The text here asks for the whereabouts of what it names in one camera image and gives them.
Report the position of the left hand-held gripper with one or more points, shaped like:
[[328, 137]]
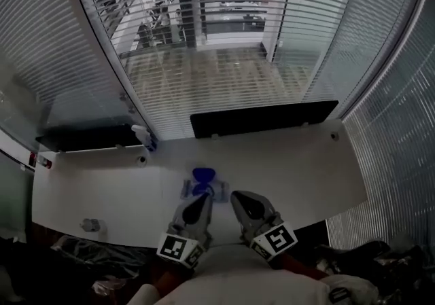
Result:
[[175, 247]]

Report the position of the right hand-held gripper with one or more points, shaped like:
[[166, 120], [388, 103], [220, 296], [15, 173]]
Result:
[[278, 240]]

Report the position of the clear plastic packet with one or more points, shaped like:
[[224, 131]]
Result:
[[221, 191]]

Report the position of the blue round object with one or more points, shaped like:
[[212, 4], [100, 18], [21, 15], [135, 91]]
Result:
[[203, 174]]

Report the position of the person's right forearm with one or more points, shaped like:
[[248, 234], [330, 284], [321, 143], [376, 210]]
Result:
[[299, 268]]

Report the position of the person's left forearm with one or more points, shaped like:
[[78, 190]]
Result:
[[170, 278]]

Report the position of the person's white shirt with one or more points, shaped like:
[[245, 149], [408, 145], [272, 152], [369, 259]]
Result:
[[244, 280]]

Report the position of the white and blue spray bottle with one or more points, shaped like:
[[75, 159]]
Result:
[[144, 135]]

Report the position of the black desk divider panel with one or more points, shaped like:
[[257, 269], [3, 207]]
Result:
[[88, 137], [261, 120]]

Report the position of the clear plastic bag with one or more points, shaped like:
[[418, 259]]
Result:
[[95, 254]]

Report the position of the metal glass door fitting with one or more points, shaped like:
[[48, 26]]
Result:
[[123, 97], [132, 110]]

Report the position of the black office chair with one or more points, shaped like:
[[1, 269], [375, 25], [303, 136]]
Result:
[[374, 263]]

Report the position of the red capped bottle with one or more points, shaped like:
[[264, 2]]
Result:
[[42, 161]]

